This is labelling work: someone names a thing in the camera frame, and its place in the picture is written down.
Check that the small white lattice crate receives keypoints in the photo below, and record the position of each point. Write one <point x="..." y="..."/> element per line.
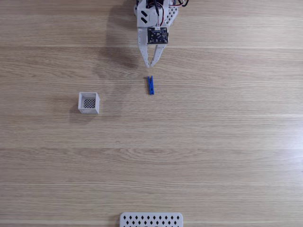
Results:
<point x="81" y="104"/>

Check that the white plate with diamond holes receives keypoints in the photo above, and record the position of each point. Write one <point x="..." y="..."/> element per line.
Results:
<point x="151" y="221"/>

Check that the black camera circuit board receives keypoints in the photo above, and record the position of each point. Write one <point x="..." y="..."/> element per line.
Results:
<point x="157" y="36"/>

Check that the white perforated base plate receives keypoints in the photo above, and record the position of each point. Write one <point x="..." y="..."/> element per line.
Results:
<point x="172" y="15"/>

